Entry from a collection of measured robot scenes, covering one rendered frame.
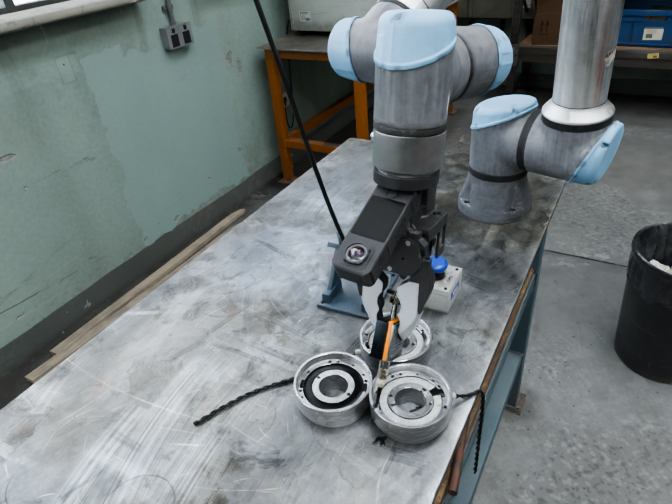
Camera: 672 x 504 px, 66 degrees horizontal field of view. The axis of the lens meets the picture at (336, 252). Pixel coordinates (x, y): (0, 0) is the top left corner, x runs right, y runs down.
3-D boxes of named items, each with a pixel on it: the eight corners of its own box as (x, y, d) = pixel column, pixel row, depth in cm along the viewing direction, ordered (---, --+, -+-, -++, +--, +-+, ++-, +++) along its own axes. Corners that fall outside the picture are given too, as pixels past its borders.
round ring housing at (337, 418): (289, 429, 68) (285, 409, 65) (305, 369, 76) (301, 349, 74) (369, 435, 66) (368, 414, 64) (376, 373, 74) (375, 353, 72)
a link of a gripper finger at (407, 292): (438, 325, 66) (437, 259, 62) (420, 350, 61) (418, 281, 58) (416, 320, 67) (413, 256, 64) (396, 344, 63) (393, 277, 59)
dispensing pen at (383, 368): (356, 420, 64) (380, 290, 62) (371, 410, 68) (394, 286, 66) (372, 427, 63) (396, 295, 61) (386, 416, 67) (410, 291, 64)
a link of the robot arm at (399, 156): (430, 141, 49) (354, 130, 53) (426, 187, 51) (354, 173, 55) (456, 125, 55) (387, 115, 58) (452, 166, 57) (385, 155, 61)
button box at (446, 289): (447, 314, 84) (448, 290, 81) (406, 303, 87) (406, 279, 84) (463, 286, 89) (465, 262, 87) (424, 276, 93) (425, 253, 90)
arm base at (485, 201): (470, 185, 120) (473, 145, 114) (538, 196, 113) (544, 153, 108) (448, 216, 109) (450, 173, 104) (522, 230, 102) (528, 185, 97)
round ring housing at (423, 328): (420, 326, 82) (420, 306, 80) (441, 374, 73) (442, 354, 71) (355, 336, 81) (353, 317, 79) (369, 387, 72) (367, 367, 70)
